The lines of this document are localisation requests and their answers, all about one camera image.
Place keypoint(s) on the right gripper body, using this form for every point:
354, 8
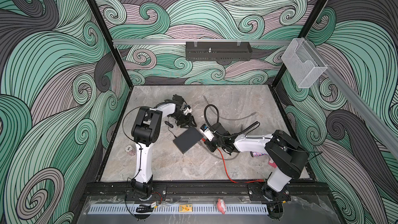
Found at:
214, 143

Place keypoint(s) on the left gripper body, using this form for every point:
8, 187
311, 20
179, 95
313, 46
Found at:
183, 121

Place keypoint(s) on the black network switch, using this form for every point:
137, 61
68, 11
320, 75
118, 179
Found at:
188, 139

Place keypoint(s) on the pink item under left arm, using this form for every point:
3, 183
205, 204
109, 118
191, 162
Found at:
130, 150

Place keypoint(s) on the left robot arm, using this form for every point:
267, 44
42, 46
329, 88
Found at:
146, 130

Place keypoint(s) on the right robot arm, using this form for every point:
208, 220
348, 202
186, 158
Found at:
287, 153

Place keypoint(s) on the glittery purple microphone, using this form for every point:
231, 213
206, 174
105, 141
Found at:
257, 154

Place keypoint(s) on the white bunny pink figurine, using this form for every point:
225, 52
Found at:
272, 163

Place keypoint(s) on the yellow label tag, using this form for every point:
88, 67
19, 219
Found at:
185, 208

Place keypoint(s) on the pink toy on duct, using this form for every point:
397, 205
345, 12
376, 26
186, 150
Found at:
221, 206

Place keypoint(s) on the black wall-mounted tray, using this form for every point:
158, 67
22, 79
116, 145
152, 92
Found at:
219, 51

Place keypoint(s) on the white slotted cable duct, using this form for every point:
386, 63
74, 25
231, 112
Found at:
210, 209

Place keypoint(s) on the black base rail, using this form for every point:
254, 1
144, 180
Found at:
174, 189

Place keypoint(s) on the clear plastic wall bin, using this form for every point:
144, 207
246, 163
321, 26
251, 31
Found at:
304, 63

